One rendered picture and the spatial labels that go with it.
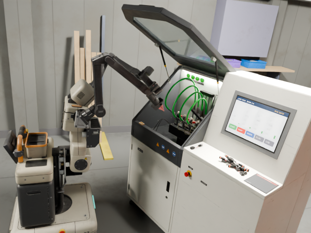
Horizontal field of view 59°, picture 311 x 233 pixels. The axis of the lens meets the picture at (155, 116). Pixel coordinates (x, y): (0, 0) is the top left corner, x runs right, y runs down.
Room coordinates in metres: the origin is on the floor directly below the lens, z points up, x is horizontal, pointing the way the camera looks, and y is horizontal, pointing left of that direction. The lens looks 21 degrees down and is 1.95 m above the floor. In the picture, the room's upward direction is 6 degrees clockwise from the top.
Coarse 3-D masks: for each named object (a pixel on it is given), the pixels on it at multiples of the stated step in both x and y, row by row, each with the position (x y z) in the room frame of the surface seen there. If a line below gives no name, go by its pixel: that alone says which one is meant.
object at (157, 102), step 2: (156, 98) 2.00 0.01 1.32; (158, 98) 2.06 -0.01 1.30; (160, 98) 2.05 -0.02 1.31; (154, 100) 1.99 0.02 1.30; (156, 100) 2.00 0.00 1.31; (158, 100) 2.01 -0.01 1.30; (160, 100) 2.03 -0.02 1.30; (162, 100) 2.01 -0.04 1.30; (152, 102) 1.99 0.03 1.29; (154, 102) 1.99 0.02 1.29; (156, 102) 1.99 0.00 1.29; (158, 102) 2.00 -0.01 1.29; (160, 102) 2.01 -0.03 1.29; (152, 104) 2.04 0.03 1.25; (154, 104) 2.00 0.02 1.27; (156, 104) 2.00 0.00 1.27; (158, 104) 2.00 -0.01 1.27; (152, 106) 2.02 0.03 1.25; (154, 106) 2.01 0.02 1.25; (156, 106) 1.99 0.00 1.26; (154, 108) 1.98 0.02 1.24
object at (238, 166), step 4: (220, 156) 1.75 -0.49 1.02; (228, 156) 1.76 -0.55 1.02; (224, 160) 1.73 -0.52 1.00; (228, 160) 1.70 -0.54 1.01; (232, 160) 1.69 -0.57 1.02; (232, 164) 1.67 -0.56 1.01; (236, 164) 1.67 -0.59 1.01; (240, 164) 1.66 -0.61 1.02; (236, 168) 1.64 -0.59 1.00; (240, 168) 1.64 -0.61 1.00; (244, 168) 1.62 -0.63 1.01; (240, 172) 1.59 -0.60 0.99; (244, 172) 1.60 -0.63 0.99
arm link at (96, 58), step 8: (96, 56) 1.83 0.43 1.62; (104, 56) 1.79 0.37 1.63; (96, 64) 1.78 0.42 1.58; (96, 72) 1.80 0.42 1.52; (96, 80) 1.80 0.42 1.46; (96, 88) 1.81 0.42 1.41; (96, 96) 1.81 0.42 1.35; (96, 104) 1.81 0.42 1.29; (96, 112) 1.80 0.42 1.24; (104, 112) 1.82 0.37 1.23
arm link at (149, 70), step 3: (147, 66) 2.23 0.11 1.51; (144, 69) 2.21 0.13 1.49; (147, 69) 2.19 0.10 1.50; (150, 69) 2.19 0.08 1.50; (153, 69) 2.20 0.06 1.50; (135, 72) 2.19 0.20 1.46; (138, 72) 2.18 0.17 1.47; (141, 72) 2.19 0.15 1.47; (147, 72) 2.17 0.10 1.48; (150, 72) 2.18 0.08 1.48; (138, 75) 2.17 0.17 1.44
